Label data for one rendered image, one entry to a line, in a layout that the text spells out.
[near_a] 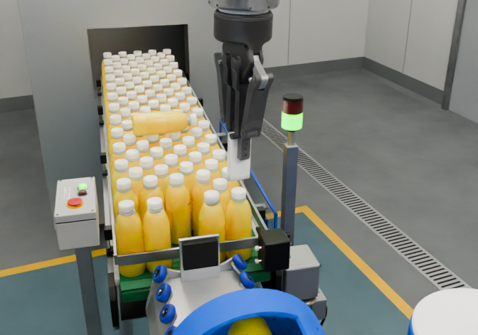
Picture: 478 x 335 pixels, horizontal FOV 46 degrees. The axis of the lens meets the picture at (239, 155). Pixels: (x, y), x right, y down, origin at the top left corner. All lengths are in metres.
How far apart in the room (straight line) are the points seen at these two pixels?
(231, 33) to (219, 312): 0.44
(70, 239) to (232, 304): 0.67
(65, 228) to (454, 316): 0.91
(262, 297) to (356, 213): 2.72
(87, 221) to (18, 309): 1.59
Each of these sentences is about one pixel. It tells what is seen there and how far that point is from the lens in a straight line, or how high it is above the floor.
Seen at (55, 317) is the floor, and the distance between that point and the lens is 2.91.
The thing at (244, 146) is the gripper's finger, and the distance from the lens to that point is 0.77.
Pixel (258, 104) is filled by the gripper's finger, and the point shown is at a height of 1.57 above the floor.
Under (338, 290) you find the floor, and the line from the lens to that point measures 2.97.
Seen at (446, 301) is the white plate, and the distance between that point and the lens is 1.30.
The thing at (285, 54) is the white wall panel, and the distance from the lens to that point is 6.07.
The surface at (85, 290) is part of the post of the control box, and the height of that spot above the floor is 0.81.
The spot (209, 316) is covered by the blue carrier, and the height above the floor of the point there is 1.22.
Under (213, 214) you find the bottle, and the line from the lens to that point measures 1.48.
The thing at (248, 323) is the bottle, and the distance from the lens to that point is 0.95.
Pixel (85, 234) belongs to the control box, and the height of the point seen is 1.04.
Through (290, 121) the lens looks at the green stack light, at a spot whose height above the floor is 1.19.
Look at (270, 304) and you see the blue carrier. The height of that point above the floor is 1.23.
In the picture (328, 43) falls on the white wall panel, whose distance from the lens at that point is 6.29.
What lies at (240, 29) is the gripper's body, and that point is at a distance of 0.70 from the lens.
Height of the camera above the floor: 1.82
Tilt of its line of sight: 25 degrees down
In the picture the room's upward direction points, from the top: straight up
